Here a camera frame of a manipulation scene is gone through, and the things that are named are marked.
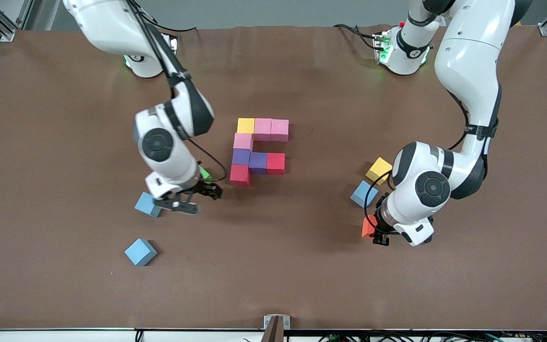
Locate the orange foam cube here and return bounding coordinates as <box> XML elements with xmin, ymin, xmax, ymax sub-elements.
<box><xmin>361</xmin><ymin>215</ymin><xmax>377</xmax><ymax>239</ymax></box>

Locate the blue foam cube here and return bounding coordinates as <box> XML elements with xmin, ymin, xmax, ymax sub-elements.
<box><xmin>124</xmin><ymin>238</ymin><xmax>158</xmax><ymax>267</ymax></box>
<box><xmin>134</xmin><ymin>192</ymin><xmax>162</xmax><ymax>218</ymax></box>
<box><xmin>350</xmin><ymin>180</ymin><xmax>379</xmax><ymax>209</ymax></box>

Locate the red foam cube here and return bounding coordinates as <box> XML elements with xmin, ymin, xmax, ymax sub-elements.
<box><xmin>266</xmin><ymin>152</ymin><xmax>286</xmax><ymax>176</ymax></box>
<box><xmin>229</xmin><ymin>164</ymin><xmax>251</xmax><ymax>187</ymax></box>

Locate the pink foam cube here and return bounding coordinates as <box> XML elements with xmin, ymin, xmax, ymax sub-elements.
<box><xmin>254</xmin><ymin>118</ymin><xmax>273</xmax><ymax>142</ymax></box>
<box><xmin>271</xmin><ymin>119</ymin><xmax>290</xmax><ymax>143</ymax></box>
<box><xmin>233</xmin><ymin>133</ymin><xmax>254</xmax><ymax>152</ymax></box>

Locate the brown table cover sheet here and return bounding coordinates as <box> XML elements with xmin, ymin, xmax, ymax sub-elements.
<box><xmin>0</xmin><ymin>25</ymin><xmax>547</xmax><ymax>332</ymax></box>

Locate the black right arm gripper cable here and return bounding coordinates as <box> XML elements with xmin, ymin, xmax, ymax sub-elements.
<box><xmin>126</xmin><ymin>0</ymin><xmax>229</xmax><ymax>185</ymax></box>

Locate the black arm gripper cable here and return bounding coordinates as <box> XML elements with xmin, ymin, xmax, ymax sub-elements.
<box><xmin>363</xmin><ymin>90</ymin><xmax>471</xmax><ymax>224</ymax></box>
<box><xmin>126</xmin><ymin>0</ymin><xmax>229</xmax><ymax>185</ymax></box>

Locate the black left arm gripper cable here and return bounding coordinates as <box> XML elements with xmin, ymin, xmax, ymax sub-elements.
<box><xmin>363</xmin><ymin>90</ymin><xmax>471</xmax><ymax>224</ymax></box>

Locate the black right arm base cable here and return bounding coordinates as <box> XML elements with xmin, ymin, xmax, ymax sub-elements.
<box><xmin>141</xmin><ymin>17</ymin><xmax>199</xmax><ymax>34</ymax></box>

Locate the black arm base cable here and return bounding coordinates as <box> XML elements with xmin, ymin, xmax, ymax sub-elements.
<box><xmin>141</xmin><ymin>17</ymin><xmax>199</xmax><ymax>34</ymax></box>
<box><xmin>333</xmin><ymin>24</ymin><xmax>378</xmax><ymax>53</ymax></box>

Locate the black left arm base cable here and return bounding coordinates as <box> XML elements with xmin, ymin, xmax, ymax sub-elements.
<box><xmin>333</xmin><ymin>24</ymin><xmax>378</xmax><ymax>53</ymax></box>

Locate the white table edge rail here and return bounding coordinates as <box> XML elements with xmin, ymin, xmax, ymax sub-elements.
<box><xmin>0</xmin><ymin>329</ymin><xmax>547</xmax><ymax>342</ymax></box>

